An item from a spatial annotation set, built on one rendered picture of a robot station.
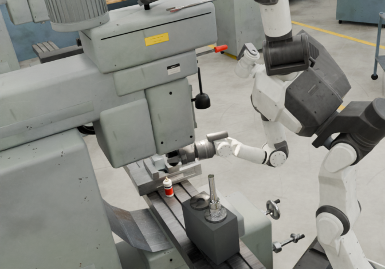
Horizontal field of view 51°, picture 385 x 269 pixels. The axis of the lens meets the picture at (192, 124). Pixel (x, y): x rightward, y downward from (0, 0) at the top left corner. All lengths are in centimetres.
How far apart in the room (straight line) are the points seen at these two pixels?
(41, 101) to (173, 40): 50
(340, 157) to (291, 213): 183
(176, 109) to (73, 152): 45
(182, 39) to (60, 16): 42
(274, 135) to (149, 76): 68
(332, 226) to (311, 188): 186
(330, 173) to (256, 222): 66
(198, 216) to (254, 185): 201
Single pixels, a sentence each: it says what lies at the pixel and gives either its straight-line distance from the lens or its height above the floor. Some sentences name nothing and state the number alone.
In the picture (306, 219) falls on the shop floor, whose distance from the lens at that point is 330.
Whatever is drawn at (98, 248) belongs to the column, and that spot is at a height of 111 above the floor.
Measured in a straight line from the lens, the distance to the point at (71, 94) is 145.
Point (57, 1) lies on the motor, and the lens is 142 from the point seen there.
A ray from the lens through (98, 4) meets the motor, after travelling 144.
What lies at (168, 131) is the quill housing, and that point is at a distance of 164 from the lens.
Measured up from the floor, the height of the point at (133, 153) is 139.
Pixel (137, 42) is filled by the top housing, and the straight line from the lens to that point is 144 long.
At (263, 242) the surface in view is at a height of 63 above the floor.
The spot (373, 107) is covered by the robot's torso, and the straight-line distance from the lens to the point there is 147.
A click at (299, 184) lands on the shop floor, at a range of 363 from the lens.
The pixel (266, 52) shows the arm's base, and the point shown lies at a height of 175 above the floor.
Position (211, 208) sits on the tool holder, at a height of 120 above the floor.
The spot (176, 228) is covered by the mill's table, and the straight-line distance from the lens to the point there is 188.
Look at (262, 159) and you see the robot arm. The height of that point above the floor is 114.
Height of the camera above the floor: 222
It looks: 29 degrees down
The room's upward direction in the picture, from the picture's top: 8 degrees counter-clockwise
